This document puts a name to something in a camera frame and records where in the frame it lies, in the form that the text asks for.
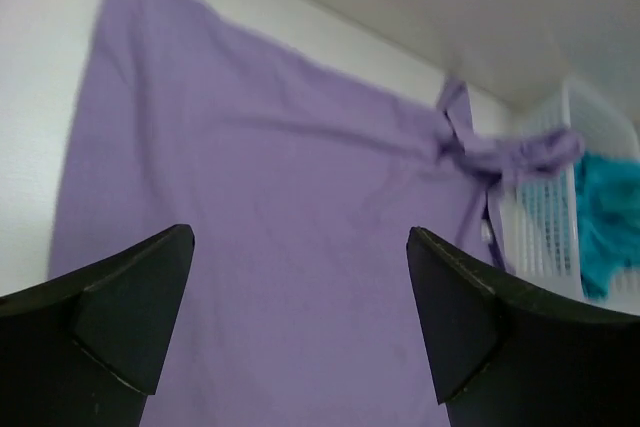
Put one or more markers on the lilac t shirt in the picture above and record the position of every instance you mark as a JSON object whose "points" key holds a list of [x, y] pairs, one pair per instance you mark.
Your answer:
{"points": [[301, 186]]}

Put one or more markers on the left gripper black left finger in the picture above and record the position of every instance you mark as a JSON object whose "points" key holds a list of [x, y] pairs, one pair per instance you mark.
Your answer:
{"points": [[88, 348]]}

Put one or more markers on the teal t shirt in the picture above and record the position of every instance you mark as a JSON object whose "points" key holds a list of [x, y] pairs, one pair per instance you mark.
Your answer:
{"points": [[607, 206]]}

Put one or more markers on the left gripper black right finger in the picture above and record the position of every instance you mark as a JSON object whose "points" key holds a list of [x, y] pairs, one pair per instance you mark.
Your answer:
{"points": [[504, 352]]}

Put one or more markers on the white plastic basket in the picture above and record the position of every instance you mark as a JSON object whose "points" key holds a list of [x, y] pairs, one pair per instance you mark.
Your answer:
{"points": [[539, 217]]}

